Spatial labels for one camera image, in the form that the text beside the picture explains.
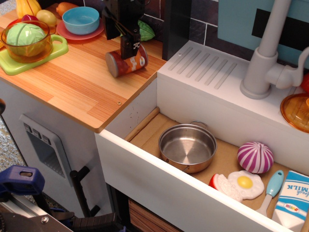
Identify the toy milk carton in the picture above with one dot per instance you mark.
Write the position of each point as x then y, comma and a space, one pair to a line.
293, 202

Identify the toy fried egg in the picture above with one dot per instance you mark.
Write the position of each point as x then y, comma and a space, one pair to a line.
249, 185

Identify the pink toy plate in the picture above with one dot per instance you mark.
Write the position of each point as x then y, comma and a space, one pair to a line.
62, 31

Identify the green toy cutting board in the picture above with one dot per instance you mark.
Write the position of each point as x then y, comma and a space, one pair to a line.
11, 67

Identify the orange toy bean can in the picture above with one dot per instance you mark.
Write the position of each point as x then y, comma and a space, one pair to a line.
118, 66

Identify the blue white toy spatula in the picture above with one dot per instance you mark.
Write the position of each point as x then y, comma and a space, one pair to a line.
273, 187

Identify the white toy sink basin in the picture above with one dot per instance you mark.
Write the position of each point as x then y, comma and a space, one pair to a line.
203, 84

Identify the orange transparent pot lid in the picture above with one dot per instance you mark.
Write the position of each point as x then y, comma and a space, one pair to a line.
295, 111

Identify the purple striped toy onion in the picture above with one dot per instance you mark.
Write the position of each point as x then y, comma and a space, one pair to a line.
255, 157

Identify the grey toy oven panel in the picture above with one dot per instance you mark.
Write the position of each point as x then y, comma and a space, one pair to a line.
48, 147

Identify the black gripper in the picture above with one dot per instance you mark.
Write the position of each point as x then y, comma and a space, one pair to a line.
117, 12

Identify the yellow toy potato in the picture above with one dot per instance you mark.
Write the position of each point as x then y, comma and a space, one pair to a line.
47, 17

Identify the orange transparent toy pot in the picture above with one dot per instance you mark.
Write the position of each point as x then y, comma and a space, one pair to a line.
23, 59

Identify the blue clamp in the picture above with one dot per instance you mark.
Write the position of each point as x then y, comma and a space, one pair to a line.
21, 180

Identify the red white toy tomato slice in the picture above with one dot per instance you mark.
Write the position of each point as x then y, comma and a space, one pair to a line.
221, 183

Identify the grey toy faucet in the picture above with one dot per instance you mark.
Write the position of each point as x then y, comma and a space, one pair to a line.
263, 69

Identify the blue toy bowl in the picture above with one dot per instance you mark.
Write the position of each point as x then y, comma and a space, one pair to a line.
81, 20

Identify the green toy bitter gourd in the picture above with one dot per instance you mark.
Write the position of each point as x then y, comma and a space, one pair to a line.
146, 30

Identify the red toy vegetable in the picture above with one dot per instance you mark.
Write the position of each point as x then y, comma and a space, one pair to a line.
24, 19

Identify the black oven door handle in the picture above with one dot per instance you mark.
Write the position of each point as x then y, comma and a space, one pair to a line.
76, 178

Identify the stainless steel pot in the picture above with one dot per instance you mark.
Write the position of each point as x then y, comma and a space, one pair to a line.
188, 147

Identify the black metal camera mount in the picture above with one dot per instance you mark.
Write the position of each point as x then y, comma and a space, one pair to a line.
17, 214

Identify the orange toy fruit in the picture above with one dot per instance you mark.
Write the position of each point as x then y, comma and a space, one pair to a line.
64, 6

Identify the green toy cabbage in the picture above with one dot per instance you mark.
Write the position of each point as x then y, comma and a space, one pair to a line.
26, 39

